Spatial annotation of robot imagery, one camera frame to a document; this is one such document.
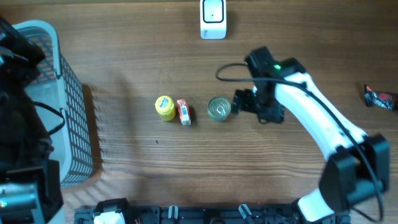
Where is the red white small carton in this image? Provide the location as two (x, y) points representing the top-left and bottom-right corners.
(177, 99), (192, 126)

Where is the yellow lidded jar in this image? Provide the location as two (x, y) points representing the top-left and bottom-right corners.
(155, 95), (176, 121)

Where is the black red snack packet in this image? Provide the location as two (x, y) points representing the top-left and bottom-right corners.
(364, 84), (397, 111)

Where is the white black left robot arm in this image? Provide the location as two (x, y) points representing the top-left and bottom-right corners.
(1, 19), (64, 223)

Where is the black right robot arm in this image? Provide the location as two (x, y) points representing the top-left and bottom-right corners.
(232, 47), (390, 223)

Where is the white barcode scanner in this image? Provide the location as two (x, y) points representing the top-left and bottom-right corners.
(200, 0), (227, 40)

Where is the grey plastic basket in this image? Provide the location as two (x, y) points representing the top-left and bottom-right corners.
(14, 20), (94, 189)

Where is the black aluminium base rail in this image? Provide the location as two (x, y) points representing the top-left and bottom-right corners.
(73, 198), (351, 224)

